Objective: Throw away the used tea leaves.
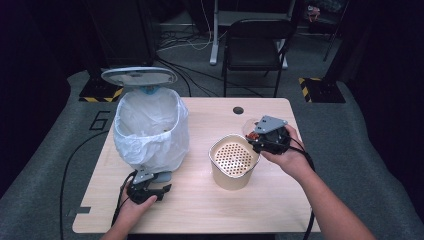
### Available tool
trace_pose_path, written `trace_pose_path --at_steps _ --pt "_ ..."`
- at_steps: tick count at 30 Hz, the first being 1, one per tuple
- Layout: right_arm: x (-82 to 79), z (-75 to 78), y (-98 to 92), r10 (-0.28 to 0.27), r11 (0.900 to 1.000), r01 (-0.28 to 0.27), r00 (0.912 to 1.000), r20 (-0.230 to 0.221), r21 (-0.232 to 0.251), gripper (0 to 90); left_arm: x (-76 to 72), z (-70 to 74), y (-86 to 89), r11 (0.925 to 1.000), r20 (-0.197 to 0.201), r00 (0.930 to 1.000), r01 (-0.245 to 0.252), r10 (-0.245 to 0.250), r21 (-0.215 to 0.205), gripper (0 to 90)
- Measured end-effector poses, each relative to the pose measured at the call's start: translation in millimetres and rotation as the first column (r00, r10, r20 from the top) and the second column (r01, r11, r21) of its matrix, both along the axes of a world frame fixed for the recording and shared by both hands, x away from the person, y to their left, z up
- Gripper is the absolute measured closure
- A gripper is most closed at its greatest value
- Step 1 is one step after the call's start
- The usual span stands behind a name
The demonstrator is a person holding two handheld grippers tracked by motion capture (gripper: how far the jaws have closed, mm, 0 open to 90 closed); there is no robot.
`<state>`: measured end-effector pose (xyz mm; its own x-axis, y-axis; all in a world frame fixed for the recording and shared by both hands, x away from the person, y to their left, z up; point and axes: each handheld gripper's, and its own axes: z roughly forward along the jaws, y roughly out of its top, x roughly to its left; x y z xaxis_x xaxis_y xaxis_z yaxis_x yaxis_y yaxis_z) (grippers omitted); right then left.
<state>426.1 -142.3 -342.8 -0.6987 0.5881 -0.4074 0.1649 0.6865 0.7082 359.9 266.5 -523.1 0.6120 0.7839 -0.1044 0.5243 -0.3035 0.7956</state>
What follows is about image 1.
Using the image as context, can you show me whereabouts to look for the large black cabinet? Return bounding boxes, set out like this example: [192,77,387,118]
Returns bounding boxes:
[84,0,158,68]

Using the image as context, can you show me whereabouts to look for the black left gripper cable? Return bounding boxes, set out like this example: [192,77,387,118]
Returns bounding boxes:
[111,170,138,228]

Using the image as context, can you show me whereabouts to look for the person's left hand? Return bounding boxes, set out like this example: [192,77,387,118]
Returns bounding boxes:
[114,195,158,231]

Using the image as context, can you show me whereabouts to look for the white desk frame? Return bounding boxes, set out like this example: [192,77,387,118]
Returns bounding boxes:
[209,0,298,70]

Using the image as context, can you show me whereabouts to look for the hazard striped stand base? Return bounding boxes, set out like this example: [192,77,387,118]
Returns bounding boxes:
[78,76,129,103]
[298,77,347,104]

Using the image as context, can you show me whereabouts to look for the long black floor cable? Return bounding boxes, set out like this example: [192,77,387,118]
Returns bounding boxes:
[59,129,110,240]

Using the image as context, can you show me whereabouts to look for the white grey pedal trash can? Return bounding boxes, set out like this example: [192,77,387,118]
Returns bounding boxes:
[100,66,190,184]

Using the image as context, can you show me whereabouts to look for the beige perforated strainer container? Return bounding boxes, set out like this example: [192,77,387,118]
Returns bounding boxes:
[208,133,261,192]

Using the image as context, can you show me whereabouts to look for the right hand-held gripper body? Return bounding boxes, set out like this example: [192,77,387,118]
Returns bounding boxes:
[253,115,290,155]

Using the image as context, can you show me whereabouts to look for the person's right hand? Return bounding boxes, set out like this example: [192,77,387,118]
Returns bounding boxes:
[261,124,316,183]

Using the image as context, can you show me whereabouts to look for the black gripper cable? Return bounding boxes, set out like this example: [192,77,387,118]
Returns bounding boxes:
[111,170,138,228]
[289,144,317,240]

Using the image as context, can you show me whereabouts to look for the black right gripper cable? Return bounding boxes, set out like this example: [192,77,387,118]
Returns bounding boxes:
[289,144,317,240]

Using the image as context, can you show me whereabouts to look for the black folding chair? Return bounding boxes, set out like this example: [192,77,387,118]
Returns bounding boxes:
[221,18,295,98]

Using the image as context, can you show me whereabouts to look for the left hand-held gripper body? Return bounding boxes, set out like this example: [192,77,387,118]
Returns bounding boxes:
[126,168,158,205]

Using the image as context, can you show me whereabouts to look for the black floor cables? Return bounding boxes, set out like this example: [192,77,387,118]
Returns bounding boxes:
[154,56,264,98]

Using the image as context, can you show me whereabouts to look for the white floor cables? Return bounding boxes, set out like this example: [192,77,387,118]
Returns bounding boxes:
[156,0,214,53]

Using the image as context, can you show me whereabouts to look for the white plastic trash bag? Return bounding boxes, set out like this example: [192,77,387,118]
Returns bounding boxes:
[113,87,190,174]

